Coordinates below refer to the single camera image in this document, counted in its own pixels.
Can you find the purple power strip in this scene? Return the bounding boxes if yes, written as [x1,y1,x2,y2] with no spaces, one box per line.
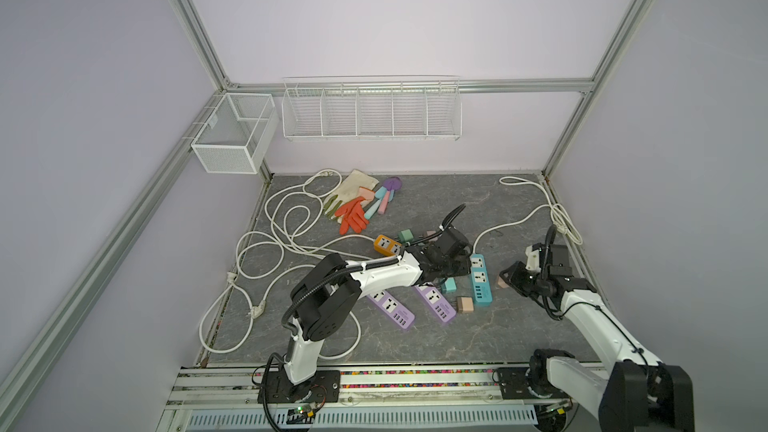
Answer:
[415,285,456,323]
[369,291,415,330]

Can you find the green plug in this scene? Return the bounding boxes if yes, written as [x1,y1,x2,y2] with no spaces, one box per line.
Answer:
[398,229,415,244]

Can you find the teal power strip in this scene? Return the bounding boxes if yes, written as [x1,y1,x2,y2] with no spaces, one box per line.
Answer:
[470,254,492,306]

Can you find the orange power strip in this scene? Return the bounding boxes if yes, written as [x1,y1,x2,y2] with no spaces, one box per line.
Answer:
[374,235,404,257]

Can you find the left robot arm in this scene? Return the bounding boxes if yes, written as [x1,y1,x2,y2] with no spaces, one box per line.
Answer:
[281,226,471,385]

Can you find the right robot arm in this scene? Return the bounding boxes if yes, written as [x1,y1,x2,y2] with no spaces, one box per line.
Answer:
[499,243,695,431]

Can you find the pastel silicone utensils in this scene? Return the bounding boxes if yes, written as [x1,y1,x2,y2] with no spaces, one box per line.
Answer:
[364,176,402,220]

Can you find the beige and red glove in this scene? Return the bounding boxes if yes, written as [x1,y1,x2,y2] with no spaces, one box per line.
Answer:
[322,170,379,235]

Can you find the white mesh box basket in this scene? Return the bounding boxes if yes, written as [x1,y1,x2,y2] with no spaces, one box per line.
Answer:
[192,93,279,175]

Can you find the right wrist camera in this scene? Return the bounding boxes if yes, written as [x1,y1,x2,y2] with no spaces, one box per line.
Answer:
[525,244,542,273]

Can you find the white cable of teal strip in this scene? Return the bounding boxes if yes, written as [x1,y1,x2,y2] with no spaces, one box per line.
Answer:
[471,175,584,256]

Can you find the white wire shelf basket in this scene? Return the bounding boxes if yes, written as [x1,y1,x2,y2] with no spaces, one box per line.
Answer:
[282,75,463,141]

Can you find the white tangled cables left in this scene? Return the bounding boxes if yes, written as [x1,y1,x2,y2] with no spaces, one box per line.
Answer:
[197,168,391,362]

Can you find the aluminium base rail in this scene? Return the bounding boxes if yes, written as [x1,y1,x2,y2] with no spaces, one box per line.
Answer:
[157,361,685,432]

